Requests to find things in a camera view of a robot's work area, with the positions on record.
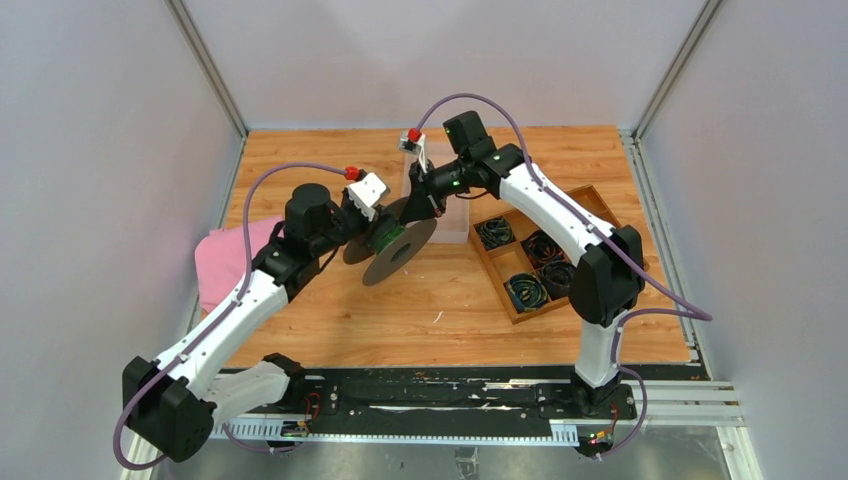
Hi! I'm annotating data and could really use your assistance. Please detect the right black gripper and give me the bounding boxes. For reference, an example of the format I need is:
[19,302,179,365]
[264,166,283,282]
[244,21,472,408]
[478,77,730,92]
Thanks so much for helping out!
[400,156,472,225]

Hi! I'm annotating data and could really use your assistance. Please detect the green wire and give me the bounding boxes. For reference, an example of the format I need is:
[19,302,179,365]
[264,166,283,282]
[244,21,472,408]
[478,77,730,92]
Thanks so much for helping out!
[370,221,405,256]

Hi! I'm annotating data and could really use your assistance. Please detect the dark grey perforated spool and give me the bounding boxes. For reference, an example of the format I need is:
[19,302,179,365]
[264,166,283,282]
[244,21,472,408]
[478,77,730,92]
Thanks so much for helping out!
[343,196,437,286]

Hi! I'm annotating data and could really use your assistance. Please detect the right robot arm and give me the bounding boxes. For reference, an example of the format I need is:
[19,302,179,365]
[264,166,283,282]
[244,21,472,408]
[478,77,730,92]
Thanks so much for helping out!
[398,111,645,417]

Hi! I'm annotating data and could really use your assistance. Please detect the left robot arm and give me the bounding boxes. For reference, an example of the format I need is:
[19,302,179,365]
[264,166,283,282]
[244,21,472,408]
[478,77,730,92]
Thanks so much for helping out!
[113,174,389,470]

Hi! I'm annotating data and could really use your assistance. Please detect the translucent plastic tray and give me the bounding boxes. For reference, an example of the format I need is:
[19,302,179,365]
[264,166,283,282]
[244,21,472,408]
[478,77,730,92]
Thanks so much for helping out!
[426,140,470,244]

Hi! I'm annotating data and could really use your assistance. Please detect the pink cloth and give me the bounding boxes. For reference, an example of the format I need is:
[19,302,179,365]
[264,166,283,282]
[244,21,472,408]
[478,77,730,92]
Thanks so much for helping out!
[194,226,247,313]

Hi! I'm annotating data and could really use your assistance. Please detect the wooden compartment tray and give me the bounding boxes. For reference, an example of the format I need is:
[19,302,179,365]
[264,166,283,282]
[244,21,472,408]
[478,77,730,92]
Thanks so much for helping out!
[468,184,651,326]

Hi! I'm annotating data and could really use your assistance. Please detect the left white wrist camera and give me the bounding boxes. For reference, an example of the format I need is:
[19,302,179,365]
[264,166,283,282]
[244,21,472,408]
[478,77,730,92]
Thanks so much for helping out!
[346,173,391,222]

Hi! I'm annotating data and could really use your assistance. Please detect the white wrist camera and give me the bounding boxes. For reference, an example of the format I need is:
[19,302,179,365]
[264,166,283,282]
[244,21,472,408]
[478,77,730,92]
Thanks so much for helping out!
[398,128,431,173]
[346,173,391,222]

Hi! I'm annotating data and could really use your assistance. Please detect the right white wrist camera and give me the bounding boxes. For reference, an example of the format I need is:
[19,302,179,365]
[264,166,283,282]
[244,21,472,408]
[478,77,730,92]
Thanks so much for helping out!
[398,128,431,173]

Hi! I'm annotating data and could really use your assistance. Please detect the coiled cable blue green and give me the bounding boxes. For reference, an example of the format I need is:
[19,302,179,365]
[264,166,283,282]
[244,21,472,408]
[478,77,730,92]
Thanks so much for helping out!
[475,216,515,251]

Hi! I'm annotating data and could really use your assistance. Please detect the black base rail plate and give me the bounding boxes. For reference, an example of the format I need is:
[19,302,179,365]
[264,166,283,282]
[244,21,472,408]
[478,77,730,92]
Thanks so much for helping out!
[241,366,639,440]

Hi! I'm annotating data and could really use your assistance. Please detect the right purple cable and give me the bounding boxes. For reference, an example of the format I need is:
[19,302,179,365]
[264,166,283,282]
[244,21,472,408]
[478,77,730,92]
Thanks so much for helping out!
[411,93,714,458]

